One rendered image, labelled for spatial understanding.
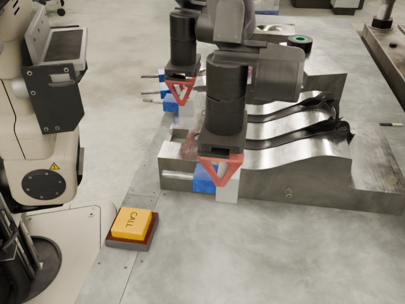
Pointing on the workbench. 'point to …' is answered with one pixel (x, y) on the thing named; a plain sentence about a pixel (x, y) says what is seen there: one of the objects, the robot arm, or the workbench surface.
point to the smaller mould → (273, 32)
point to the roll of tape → (304, 42)
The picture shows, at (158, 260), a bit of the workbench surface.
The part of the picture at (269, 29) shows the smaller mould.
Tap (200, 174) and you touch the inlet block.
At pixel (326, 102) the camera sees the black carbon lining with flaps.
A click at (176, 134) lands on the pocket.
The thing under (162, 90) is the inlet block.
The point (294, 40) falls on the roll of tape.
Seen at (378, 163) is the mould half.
